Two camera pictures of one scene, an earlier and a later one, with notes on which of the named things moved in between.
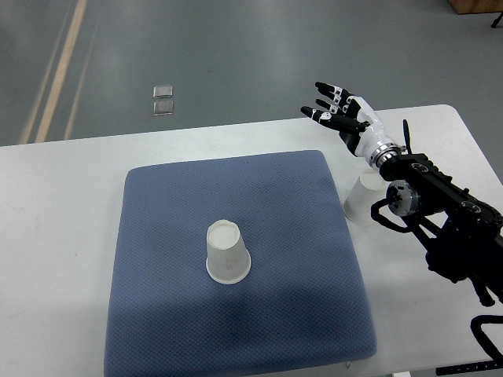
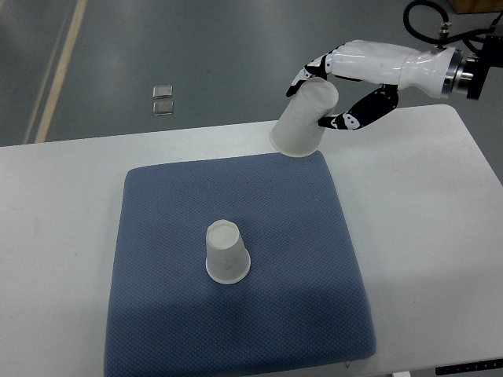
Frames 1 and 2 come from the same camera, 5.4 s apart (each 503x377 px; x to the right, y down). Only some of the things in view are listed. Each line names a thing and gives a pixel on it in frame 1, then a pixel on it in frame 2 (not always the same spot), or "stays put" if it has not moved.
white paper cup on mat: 228,258 stays put
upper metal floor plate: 163,92 stays put
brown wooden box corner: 476,6 stays put
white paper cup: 363,195 → 297,132
